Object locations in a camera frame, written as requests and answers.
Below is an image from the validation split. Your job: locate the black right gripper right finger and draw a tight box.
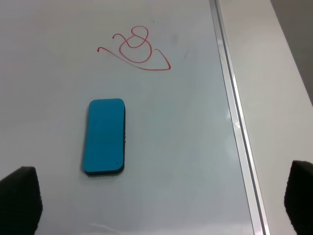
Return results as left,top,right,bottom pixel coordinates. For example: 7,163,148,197
284,161,313,235

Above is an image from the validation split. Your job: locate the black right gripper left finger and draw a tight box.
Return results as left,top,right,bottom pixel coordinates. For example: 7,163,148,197
0,166,43,235

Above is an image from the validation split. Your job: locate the blue whiteboard eraser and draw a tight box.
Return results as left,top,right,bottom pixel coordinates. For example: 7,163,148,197
82,98,126,177

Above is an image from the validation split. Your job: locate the red marker scribble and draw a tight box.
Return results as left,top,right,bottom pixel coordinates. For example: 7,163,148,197
97,25,171,71

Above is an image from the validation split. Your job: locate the white whiteboard with aluminium frame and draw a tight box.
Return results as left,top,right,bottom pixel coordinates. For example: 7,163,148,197
0,0,269,235

